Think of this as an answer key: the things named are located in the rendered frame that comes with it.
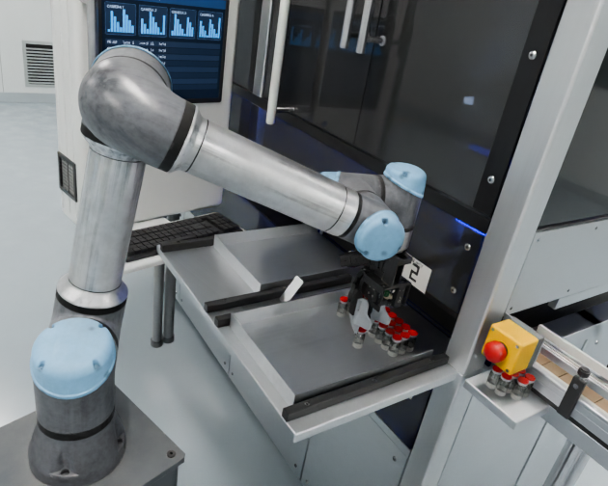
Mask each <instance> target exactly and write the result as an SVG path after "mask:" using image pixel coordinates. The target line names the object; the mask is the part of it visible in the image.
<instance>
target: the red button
mask: <svg viewBox="0 0 608 486"><path fill-rule="evenodd" d="M484 356H485V357H486V359H487V360H489V361H490V362H492V363H494V364H497V363H500V362H502V361H503V360H504V359H506V356H507V352H506V348H505V347H504V345H503V344H502V343H501V342H500V341H497V340H493V341H490V342H488V343H487V344H486V345H485V346H484Z"/></svg>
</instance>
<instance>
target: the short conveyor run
mask: <svg viewBox="0 0 608 486"><path fill-rule="evenodd" d="M537 332H538V333H540V334H541V335H543V336H544V338H545V342H544V344H543V346H542V347H541V350H540V352H539V355H538V358H537V360H536V362H535V364H533V366H531V367H529V368H525V370H526V373H530V374H532V375H534V376H535V377H536V380H535V382H534V385H533V387H532V389H531V392H533V393H534V394H535V395H536V396H538V397H539V398H540V399H542V400H543V401H544V402H545V403H547V404H548V405H549V406H550V407H549V409H548V412H547V413H546V414H545V415H543V416H541V418H543V419H544V420H545V421H547V422H548V423H549V424H550V425H552V426H553V427H554V428H555V429H557V430H558V431H559V432H560V433H562V434H563V435H564V436H565V437H566V438H568V439H569V440H570V441H571V442H573V443H574V444H575V445H576V446H578V447H579V448H580V449H582V450H583V451H584V452H585V453H587V454H588V455H589V456H590V457H592V458H593V459H594V460H595V461H596V462H597V463H598V464H599V465H600V466H602V467H603V468H604V469H605V470H607V471H608V365H607V366H605V365H603V364H601V363H599V362H598V361H596V360H595V359H593V358H592V357H590V356H589V355H587V354H586V353H584V352H583V351H581V350H580V349H578V348H577V347H575V346H574V345H572V344H571V343H569V342H568V341H566V340H565V339H563V338H561V337H559V336H558V335H556V334H555V333H553V332H552V331H550V330H549V329H547V328H546V327H544V326H543V325H541V324H539V326H538V329H537ZM526 373H525V374H526Z"/></svg>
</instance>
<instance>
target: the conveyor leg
mask: <svg viewBox="0 0 608 486"><path fill-rule="evenodd" d="M590 458H592V457H590V456H589V455H588V454H587V453H585V452H584V451H583V450H582V449H580V448H579V447H578V446H577V445H575V444H574V443H573V442H571V441H570V440H569V439H567V440H566V442H565V444H564V446H563V448H562V450H561V452H560V454H559V456H558V458H557V459H556V461H555V463H554V465H553V467H552V469H551V471H550V473H549V475H548V476H547V478H546V479H545V481H544V483H543V485H542V486H574V485H575V483H576V481H577V480H578V478H579V476H580V474H581V473H582V471H583V470H584V468H585V466H586V465H587V463H588V461H589V459H590Z"/></svg>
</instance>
